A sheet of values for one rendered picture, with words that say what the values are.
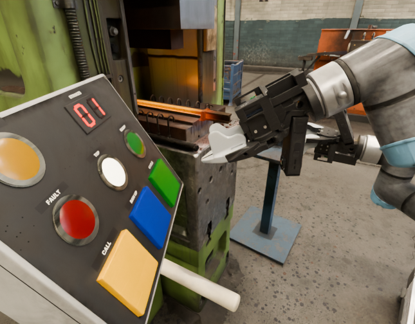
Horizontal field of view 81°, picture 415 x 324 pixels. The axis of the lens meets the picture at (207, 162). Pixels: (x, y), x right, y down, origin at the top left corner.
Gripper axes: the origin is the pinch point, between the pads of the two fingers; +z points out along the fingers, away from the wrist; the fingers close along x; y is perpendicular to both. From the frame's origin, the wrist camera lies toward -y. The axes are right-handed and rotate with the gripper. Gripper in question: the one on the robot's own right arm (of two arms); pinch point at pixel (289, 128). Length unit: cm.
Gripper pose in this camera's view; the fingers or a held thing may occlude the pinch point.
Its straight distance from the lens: 81.0
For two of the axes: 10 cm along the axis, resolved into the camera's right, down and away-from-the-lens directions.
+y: 0.0, 8.8, 4.8
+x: 4.7, -4.3, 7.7
